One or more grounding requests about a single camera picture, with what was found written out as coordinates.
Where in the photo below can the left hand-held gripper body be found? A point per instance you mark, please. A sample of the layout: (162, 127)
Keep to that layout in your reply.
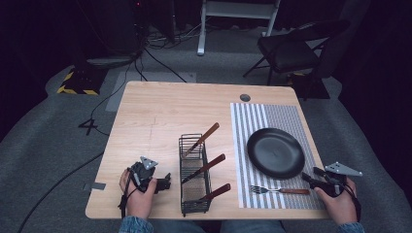
(142, 174)

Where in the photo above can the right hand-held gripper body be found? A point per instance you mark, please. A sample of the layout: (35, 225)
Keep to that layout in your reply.
(333, 184)

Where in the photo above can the person's right hand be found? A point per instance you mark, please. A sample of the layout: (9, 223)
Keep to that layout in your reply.
(338, 208)

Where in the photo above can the person's left hand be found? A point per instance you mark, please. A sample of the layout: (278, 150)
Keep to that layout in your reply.
(139, 202)

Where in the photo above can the black round plate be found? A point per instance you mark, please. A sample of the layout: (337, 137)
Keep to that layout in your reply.
(275, 153)

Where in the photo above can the grey tape strip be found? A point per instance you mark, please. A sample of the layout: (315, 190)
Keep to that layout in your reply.
(95, 186)

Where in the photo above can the grey striped placemat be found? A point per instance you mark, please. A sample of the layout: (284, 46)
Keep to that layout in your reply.
(249, 116)

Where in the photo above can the black yellow striped stand base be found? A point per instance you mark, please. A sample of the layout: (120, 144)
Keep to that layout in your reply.
(81, 82)

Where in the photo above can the black folding chair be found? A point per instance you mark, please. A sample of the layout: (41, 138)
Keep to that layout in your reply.
(288, 51)

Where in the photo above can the white metal stand frame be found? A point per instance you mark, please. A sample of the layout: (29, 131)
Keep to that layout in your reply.
(236, 9)

